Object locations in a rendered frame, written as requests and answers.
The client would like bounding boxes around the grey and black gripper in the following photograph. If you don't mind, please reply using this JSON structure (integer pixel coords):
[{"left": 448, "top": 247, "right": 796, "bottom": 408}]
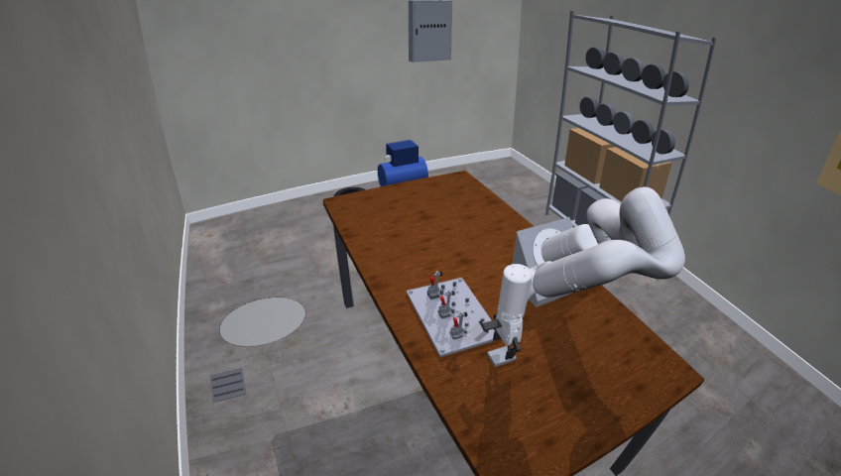
[{"left": 493, "top": 313, "right": 523, "bottom": 360}]

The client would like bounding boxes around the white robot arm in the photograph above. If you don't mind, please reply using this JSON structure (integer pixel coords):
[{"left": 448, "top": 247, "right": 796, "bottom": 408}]
[{"left": 497, "top": 187, "right": 685, "bottom": 321}]

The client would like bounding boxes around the black toggle clamp with red handle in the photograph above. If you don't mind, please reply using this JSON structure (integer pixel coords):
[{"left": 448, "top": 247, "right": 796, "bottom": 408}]
[{"left": 449, "top": 311, "right": 468, "bottom": 340}]

